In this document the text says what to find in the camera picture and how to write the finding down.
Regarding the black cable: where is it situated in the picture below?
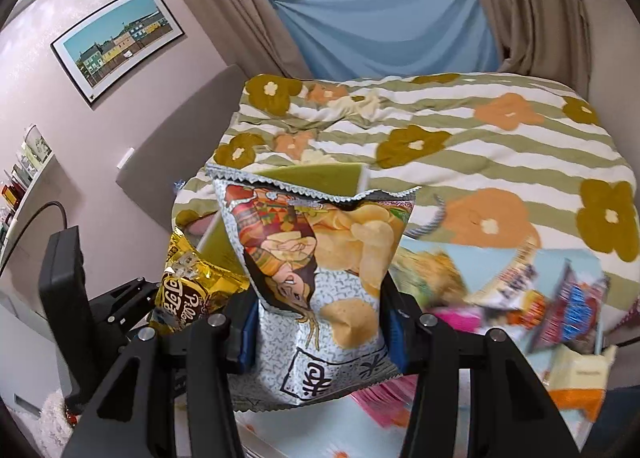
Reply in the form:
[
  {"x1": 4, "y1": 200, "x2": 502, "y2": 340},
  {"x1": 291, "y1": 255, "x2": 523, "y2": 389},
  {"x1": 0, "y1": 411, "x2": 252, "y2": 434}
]
[{"x1": 0, "y1": 201, "x2": 69, "y2": 265}]

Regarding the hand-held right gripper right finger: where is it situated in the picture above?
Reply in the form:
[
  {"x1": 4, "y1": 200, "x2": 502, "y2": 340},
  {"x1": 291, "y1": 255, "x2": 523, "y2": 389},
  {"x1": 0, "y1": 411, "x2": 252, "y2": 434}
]
[{"x1": 384, "y1": 282, "x2": 582, "y2": 458}]

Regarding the red blue snack packet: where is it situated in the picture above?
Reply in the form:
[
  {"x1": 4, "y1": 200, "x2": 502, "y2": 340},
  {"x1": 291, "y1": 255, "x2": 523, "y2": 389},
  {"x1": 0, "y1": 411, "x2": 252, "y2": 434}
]
[{"x1": 529, "y1": 258, "x2": 612, "y2": 355}]

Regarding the shelf with books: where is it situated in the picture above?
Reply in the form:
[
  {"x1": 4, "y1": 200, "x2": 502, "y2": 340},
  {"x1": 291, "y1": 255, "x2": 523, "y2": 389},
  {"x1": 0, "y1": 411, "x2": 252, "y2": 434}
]
[{"x1": 0, "y1": 124, "x2": 62, "y2": 259}]

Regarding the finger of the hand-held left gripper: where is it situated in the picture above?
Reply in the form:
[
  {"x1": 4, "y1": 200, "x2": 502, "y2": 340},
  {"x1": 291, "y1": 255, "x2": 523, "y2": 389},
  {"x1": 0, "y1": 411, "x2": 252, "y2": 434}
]
[{"x1": 87, "y1": 276, "x2": 165, "y2": 340}]

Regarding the gold snack packet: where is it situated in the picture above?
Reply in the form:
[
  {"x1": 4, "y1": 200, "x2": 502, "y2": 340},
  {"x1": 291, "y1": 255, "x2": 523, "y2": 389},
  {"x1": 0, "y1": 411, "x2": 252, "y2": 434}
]
[{"x1": 150, "y1": 230, "x2": 251, "y2": 336}]

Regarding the green cardboard box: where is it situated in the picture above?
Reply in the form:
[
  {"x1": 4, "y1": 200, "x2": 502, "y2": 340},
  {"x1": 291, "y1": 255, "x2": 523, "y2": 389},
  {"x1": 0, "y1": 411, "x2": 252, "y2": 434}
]
[{"x1": 195, "y1": 161, "x2": 373, "y2": 284}]

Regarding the floral striped blanket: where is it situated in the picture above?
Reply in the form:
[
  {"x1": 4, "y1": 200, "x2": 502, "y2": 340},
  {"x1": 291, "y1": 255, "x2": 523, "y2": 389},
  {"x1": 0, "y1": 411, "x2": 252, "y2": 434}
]
[{"x1": 172, "y1": 72, "x2": 640, "y2": 329}]

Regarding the framed picture of houses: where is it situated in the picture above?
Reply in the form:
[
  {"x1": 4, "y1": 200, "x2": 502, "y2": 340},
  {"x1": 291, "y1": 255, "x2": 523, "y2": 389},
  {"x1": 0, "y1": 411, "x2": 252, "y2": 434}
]
[{"x1": 50, "y1": 0, "x2": 185, "y2": 106}]

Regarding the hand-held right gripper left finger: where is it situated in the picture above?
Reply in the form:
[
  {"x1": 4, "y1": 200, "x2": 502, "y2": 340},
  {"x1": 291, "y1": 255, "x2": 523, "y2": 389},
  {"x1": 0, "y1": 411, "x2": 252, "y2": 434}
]
[{"x1": 65, "y1": 297, "x2": 259, "y2": 458}]

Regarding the grey padded headboard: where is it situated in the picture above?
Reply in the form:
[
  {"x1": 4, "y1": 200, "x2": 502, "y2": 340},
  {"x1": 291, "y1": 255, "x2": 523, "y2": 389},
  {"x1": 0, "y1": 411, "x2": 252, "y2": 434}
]
[{"x1": 115, "y1": 64, "x2": 256, "y2": 234}]

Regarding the white patterned potato chip bag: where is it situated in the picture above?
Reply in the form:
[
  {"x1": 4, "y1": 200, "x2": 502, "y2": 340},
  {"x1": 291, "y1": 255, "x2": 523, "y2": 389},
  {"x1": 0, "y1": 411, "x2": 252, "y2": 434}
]
[{"x1": 206, "y1": 163, "x2": 417, "y2": 411}]

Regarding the yellow green snack bag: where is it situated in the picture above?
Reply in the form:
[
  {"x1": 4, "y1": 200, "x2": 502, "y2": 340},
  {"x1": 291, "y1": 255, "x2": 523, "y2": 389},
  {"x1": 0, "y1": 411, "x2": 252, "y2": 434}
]
[{"x1": 392, "y1": 245, "x2": 469, "y2": 310}]

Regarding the braided grey strap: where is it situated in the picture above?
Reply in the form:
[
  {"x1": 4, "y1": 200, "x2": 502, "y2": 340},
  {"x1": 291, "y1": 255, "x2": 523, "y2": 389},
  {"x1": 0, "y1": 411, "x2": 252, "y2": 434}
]
[{"x1": 407, "y1": 194, "x2": 449, "y2": 239}]

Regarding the daisy print blue cloth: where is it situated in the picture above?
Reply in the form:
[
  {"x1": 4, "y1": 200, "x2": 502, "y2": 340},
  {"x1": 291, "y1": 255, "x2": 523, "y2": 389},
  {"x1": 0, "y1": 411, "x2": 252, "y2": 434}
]
[{"x1": 235, "y1": 238, "x2": 617, "y2": 458}]

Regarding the cream orange snack box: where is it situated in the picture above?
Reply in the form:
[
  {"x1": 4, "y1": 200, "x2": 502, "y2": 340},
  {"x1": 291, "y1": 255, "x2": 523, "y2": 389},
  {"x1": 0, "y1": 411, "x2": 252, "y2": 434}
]
[{"x1": 542, "y1": 344, "x2": 619, "y2": 422}]

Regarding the pink snack packet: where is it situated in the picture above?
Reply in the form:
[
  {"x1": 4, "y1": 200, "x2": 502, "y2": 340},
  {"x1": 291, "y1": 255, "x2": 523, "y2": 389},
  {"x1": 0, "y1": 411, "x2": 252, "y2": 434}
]
[{"x1": 350, "y1": 305, "x2": 482, "y2": 428}]

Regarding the white cabinet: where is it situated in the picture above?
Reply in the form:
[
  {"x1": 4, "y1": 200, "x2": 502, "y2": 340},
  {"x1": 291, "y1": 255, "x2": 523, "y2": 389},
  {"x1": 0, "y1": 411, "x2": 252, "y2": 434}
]
[{"x1": 0, "y1": 288, "x2": 68, "y2": 421}]

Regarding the white orange snack packet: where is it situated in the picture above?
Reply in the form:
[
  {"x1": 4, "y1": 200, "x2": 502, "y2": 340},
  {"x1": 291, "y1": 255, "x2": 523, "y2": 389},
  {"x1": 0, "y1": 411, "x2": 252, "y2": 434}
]
[{"x1": 465, "y1": 237, "x2": 547, "y2": 325}]

